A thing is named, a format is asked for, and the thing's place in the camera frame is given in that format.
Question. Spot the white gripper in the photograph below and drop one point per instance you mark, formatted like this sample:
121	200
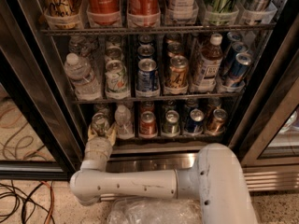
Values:
97	146

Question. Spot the silver can top shelf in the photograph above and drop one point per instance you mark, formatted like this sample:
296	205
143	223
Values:
253	11

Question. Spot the clear plastic bag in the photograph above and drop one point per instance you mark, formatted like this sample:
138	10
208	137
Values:
154	211

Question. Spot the clear water bottle bottom shelf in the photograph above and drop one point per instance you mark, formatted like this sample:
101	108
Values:
124	123

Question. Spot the blue red bull can front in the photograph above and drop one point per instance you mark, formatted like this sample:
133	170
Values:
238	70

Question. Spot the red soda can bottom shelf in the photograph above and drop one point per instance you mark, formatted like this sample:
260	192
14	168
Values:
147	126

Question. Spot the orange LaCroix can middle shelf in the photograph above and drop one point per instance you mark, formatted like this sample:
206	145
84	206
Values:
176	75

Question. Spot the clear water bottle middle shelf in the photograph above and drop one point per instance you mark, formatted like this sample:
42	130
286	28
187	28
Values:
82	76

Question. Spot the clear water bottle shelf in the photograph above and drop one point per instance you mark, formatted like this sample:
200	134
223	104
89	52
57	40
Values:
82	76
124	123

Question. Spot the green soda can bottom shelf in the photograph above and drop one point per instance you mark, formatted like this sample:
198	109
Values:
171	123

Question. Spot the orange soda can bottom shelf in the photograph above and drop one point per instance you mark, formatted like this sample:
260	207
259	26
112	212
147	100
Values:
216	121

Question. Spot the white green 7up can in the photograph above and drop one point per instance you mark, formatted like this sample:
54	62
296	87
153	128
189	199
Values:
100	124

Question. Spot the white green can middle shelf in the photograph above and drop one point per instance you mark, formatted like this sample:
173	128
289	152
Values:
116	80

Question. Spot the green striped can top shelf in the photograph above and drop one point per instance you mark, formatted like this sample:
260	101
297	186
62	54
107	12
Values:
220	12

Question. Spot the red coca-cola can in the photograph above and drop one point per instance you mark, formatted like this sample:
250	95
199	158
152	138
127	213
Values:
104	12
143	13

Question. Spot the blue red bull can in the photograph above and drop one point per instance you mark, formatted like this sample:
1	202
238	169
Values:
238	70
236	47

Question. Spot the brown tea bottle white cap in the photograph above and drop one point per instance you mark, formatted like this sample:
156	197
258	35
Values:
206	64

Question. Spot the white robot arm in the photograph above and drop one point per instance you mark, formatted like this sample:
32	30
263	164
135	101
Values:
215	179

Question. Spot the white label bottle top shelf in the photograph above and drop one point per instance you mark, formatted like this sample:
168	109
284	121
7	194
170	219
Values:
180	12

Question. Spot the steel fridge base grille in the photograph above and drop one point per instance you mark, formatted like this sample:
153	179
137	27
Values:
258	178

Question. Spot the yellow LaCroix can top shelf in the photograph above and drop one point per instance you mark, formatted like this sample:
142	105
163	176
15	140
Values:
61	13

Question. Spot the blue soda can bottom shelf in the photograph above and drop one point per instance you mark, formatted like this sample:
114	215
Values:
194	122

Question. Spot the right glass fridge door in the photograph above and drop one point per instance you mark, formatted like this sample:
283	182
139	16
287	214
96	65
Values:
269	101

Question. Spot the blue red bull can middle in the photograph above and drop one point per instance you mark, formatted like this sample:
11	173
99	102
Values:
236	47

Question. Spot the red coca-cola can left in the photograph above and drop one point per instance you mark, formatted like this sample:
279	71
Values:
104	12

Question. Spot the blue pepsi can middle shelf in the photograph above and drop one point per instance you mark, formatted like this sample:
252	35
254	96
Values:
147	79

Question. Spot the red coca-cola can right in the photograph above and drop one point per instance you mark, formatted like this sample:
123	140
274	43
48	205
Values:
143	13

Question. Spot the left glass fridge door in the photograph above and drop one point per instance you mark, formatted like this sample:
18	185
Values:
32	73

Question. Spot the glass fridge door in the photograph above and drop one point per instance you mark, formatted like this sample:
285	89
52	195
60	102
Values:
32	73
269	101

